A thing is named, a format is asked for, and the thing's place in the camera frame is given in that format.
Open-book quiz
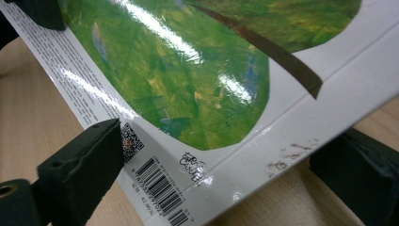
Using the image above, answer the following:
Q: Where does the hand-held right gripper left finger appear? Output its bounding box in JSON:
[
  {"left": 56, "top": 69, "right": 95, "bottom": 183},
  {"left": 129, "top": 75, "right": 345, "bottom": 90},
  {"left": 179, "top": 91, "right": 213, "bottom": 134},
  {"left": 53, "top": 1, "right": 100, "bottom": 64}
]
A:
[{"left": 37, "top": 118, "right": 125, "bottom": 226}]

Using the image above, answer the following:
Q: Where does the white book with green leaf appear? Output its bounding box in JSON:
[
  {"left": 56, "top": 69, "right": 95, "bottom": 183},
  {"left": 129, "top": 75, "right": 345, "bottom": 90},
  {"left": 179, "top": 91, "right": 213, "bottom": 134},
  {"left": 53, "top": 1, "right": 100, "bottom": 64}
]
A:
[{"left": 0, "top": 0, "right": 399, "bottom": 226}]

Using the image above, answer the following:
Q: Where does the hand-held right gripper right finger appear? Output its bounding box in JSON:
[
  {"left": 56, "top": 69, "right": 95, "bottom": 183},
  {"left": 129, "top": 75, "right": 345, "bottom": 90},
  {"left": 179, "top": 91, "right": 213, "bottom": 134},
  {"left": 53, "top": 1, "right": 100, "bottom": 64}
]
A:
[{"left": 308, "top": 127, "right": 399, "bottom": 226}]

